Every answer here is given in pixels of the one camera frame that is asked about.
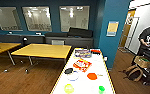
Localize grey tabletop box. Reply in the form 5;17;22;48
74;48;93;58

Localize black ping pong paddle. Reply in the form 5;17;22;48
64;67;74;75

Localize small grey rectangular panel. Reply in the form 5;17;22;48
51;39;65;46

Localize wooden table metal legs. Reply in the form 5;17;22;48
10;43;73;75

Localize yellow perforated plastic bowl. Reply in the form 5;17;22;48
63;83;75;94

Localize tan open basket box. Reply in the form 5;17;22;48
134;54;150;70

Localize person in dark shirt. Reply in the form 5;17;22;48
137;14;150;52

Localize dark high-back sofa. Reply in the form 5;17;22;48
44;27;95;50

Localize brown wooden door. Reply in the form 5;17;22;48
119;9;137;50

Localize long dark bench sofa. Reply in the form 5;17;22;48
0;32;47;46

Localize yellow wall poster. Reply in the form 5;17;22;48
106;20;120;38

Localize green cup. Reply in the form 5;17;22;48
98;85;106;93

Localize red flat object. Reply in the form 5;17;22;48
90;49;102;55

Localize long wooden table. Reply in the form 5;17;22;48
0;41;23;66

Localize air hockey table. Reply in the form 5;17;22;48
50;46;117;94

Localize brown backpack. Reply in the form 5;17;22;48
122;64;144;83

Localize dark glass wall window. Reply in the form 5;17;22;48
21;5;53;33
59;5;91;33
0;6;24;32

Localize low white wall outlet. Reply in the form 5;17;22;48
104;55;109;62

